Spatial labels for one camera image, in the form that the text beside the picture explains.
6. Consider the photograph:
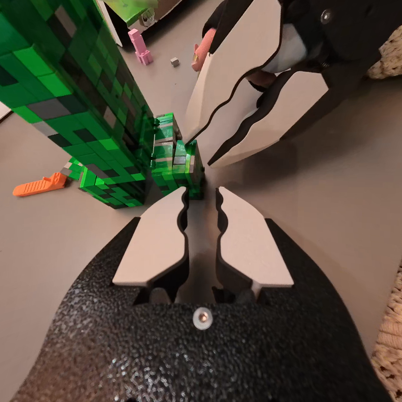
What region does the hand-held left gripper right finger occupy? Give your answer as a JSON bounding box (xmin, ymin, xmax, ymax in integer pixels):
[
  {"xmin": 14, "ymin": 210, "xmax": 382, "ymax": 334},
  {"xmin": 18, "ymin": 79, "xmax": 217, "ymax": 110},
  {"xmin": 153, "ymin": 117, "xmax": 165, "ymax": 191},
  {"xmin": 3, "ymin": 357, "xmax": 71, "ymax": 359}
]
[{"xmin": 215, "ymin": 187, "xmax": 295, "ymax": 299}]

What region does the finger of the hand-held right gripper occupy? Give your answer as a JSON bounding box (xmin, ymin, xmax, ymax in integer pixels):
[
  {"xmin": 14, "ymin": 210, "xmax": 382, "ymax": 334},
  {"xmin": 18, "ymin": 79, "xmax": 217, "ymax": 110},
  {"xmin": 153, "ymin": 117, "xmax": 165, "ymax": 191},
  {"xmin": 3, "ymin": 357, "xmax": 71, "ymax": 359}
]
[
  {"xmin": 185, "ymin": 0, "xmax": 283, "ymax": 145},
  {"xmin": 207, "ymin": 70, "xmax": 330, "ymax": 168}
]

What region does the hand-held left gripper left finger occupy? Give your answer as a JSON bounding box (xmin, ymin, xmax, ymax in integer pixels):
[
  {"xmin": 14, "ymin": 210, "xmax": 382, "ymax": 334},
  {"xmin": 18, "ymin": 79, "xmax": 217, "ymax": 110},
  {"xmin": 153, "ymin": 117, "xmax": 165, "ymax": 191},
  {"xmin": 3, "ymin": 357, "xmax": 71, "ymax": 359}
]
[{"xmin": 111, "ymin": 186, "xmax": 191, "ymax": 298}]

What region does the green lego foot block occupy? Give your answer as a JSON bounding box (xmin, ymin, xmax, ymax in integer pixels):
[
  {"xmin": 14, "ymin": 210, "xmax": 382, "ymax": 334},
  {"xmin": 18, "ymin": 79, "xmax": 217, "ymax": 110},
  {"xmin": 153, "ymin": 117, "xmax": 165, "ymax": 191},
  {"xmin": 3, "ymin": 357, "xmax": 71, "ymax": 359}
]
[
  {"xmin": 172, "ymin": 139, "xmax": 206, "ymax": 200},
  {"xmin": 61, "ymin": 157, "xmax": 85, "ymax": 182}
]

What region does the green lego creeper figure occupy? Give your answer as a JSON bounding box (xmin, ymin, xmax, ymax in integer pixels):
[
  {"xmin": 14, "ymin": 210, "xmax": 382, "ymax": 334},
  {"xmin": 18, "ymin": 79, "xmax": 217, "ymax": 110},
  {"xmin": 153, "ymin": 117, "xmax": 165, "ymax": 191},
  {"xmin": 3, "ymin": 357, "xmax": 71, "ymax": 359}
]
[{"xmin": 0, "ymin": 0, "xmax": 184, "ymax": 210}]

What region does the pink lego pig figure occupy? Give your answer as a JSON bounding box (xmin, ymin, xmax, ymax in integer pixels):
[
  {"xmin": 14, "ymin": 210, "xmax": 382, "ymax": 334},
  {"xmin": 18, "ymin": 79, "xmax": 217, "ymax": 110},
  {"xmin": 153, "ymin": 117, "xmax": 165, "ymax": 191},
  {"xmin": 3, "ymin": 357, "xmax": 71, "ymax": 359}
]
[{"xmin": 128, "ymin": 28, "xmax": 154, "ymax": 66}]

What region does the green lego baseplate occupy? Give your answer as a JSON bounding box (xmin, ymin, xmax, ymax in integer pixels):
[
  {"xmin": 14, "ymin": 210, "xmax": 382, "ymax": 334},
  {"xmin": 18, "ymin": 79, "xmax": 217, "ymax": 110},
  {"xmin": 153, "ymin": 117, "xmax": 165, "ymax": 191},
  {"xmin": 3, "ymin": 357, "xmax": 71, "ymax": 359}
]
[{"xmin": 103, "ymin": 0, "xmax": 159, "ymax": 28}]

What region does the orange lego brick separator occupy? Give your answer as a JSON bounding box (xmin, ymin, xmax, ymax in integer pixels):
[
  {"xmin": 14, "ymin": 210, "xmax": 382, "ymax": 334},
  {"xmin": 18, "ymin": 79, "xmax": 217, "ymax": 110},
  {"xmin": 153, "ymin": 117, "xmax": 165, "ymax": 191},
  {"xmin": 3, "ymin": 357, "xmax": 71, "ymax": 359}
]
[{"xmin": 13, "ymin": 172, "xmax": 68, "ymax": 198}]

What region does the person's right hand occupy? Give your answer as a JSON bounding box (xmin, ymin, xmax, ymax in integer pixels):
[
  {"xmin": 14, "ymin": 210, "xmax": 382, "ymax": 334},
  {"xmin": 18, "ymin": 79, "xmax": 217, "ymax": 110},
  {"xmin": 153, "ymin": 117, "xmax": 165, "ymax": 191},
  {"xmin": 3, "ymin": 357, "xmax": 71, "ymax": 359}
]
[{"xmin": 250, "ymin": 70, "xmax": 277, "ymax": 92}]

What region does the person's cream knit sweater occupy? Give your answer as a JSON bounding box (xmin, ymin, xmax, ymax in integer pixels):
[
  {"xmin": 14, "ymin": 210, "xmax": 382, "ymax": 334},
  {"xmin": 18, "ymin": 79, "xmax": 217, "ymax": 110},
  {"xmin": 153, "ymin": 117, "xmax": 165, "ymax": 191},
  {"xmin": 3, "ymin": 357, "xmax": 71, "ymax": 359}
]
[{"xmin": 371, "ymin": 261, "xmax": 402, "ymax": 402}]

